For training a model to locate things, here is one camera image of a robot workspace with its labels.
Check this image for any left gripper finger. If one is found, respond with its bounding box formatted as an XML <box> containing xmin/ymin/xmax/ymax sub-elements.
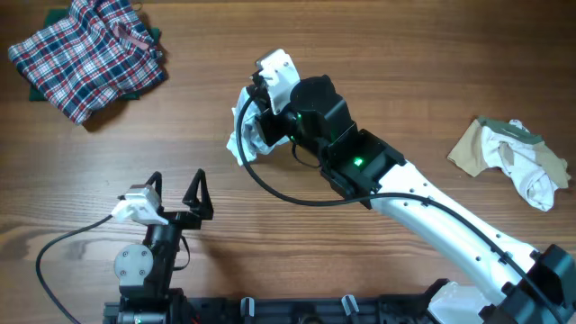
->
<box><xmin>145</xmin><ymin>171</ymin><xmax>162</xmax><ymax>198</ymax></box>
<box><xmin>182</xmin><ymin>168</ymin><xmax>212</xmax><ymax>212</ymax></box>

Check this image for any light blue striped cloth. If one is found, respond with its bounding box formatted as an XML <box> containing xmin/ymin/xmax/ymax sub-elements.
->
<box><xmin>226</xmin><ymin>87</ymin><xmax>289</xmax><ymax>167</ymax></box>

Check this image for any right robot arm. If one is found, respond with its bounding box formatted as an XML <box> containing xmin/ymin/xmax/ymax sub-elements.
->
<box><xmin>247</xmin><ymin>69</ymin><xmax>575</xmax><ymax>323</ymax></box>

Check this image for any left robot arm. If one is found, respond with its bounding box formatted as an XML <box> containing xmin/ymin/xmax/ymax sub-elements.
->
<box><xmin>103</xmin><ymin>169</ymin><xmax>213</xmax><ymax>324</ymax></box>

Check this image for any plaid red blue cloth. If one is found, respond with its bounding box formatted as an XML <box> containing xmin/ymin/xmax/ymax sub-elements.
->
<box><xmin>8</xmin><ymin>0</ymin><xmax>166</xmax><ymax>124</ymax></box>

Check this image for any dark green folded cloth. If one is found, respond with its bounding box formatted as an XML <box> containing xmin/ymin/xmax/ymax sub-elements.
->
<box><xmin>29</xmin><ymin>8</ymin><xmax>161</xmax><ymax>102</ymax></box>

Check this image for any beige white crumpled garment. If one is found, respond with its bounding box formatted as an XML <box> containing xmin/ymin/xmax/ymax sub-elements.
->
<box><xmin>447</xmin><ymin>116</ymin><xmax>571</xmax><ymax>212</ymax></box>

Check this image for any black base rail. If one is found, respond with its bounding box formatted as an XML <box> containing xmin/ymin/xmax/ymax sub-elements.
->
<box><xmin>103</xmin><ymin>294</ymin><xmax>438</xmax><ymax>324</ymax></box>

